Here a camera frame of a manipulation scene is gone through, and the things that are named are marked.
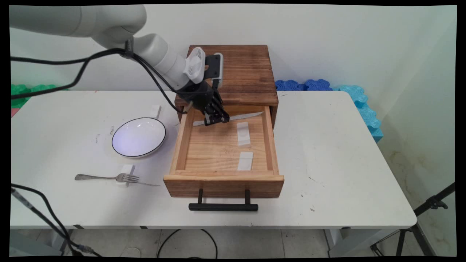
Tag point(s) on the dark wooden cabinet box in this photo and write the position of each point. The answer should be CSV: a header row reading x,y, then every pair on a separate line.
x,y
247,69

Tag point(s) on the green foam mat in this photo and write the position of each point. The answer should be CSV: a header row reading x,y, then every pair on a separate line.
x,y
22,91

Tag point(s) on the white plate with black rim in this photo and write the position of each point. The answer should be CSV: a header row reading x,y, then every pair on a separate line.
x,y
138,137

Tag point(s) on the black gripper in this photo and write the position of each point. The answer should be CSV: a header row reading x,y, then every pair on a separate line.
x,y
198,97

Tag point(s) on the white ceramic rest with dent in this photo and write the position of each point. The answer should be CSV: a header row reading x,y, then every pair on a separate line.
x,y
244,134

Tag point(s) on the flat white ceramic rest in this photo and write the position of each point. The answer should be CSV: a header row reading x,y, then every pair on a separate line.
x,y
245,161

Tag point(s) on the white ceramic cutlery rest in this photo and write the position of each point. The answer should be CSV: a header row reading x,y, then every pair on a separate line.
x,y
127,169
155,111

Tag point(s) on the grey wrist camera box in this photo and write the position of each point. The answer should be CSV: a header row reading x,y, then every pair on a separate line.
x,y
215,67

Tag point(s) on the silver metal fork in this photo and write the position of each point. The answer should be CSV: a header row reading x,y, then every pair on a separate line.
x,y
82,177

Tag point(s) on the dark blue foam mat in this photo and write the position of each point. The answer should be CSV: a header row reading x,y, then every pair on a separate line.
x,y
291,85

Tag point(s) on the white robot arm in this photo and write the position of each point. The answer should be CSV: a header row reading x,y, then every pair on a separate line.
x,y
72,20

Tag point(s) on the white table leg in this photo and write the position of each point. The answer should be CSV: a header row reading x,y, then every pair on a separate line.
x,y
346,242

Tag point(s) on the silver metal knife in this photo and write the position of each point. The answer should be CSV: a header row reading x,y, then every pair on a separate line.
x,y
247,115

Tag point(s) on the red foam mat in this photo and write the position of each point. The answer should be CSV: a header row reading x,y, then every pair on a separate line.
x,y
13,111

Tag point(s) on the black tripod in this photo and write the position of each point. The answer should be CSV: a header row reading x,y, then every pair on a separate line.
x,y
433,203

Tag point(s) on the light blue foam mat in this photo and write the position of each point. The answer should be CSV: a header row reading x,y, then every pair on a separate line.
x,y
364,109

